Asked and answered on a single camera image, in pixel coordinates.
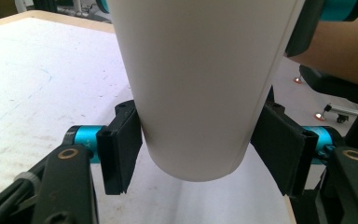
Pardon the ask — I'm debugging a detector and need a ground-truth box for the black swivel chair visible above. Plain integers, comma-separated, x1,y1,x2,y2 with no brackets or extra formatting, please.
293,64,358,157

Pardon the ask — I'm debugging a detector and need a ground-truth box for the metal stand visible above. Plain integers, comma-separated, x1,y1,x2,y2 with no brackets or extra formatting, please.
54,4,92,19

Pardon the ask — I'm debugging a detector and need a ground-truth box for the single white paper cup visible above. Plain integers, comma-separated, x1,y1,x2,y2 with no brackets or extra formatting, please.
106,0,306,183

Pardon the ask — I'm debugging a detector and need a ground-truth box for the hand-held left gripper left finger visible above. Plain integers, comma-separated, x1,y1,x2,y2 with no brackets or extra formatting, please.
63,100,144,196

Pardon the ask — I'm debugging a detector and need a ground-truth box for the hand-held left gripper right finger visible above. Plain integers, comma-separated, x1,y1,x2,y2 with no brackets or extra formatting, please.
251,87,337,197

